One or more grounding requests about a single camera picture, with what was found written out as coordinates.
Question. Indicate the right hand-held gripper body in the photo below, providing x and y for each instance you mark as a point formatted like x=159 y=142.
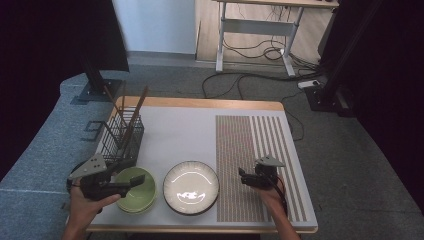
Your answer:
x=266 y=176

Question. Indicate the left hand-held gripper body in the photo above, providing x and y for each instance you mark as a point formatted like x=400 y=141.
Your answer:
x=100 y=188

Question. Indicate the person's right hand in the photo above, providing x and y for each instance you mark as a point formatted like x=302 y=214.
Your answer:
x=275 y=201

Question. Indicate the person's left hand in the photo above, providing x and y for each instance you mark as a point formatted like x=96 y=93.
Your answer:
x=83 y=210

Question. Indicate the brown striped placemat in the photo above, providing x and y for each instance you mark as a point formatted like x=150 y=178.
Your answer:
x=240 y=150

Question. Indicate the bundle of wooden chopsticks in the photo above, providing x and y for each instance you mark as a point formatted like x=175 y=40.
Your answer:
x=140 y=101

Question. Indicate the tall black metal stand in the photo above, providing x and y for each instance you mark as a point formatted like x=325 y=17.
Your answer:
x=328 y=96

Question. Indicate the white power strip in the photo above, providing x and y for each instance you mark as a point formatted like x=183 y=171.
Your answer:
x=308 y=84

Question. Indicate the black curtain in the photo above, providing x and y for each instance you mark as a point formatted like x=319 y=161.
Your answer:
x=50 y=40

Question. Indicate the black stand with base plate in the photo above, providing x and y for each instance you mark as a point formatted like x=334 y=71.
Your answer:
x=98 y=90

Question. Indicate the white metal desk frame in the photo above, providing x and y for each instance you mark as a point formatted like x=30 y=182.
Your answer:
x=256 y=27

